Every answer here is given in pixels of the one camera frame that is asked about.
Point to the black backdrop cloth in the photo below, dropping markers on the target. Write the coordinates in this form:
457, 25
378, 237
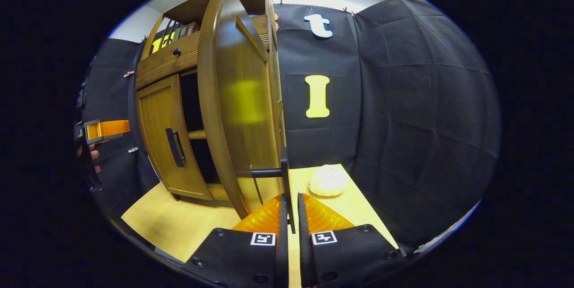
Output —
403, 99

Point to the green book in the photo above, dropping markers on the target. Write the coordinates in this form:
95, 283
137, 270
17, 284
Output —
176, 34

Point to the white round plush object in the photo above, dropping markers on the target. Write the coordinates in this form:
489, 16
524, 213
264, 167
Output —
328, 180

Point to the brown book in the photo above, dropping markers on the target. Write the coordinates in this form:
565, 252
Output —
193, 28

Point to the wooden cabinet inner shelf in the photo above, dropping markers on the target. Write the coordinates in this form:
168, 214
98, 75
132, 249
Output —
197, 134

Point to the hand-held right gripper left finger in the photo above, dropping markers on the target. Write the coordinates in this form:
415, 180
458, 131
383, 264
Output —
282, 252

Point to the wooden double-door shoe cabinet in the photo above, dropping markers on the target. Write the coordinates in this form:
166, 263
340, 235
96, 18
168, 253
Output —
193, 10

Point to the wooden cabinet door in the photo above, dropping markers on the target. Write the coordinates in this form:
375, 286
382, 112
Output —
242, 99
157, 117

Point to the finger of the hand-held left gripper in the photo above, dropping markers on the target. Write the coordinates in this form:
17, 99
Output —
110, 129

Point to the wooden cabinet drawer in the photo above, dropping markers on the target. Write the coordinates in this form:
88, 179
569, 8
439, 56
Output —
161, 66

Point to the dark grey book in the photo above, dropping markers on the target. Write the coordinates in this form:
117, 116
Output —
183, 31

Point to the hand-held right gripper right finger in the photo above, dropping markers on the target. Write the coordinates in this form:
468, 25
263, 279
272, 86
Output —
306, 252

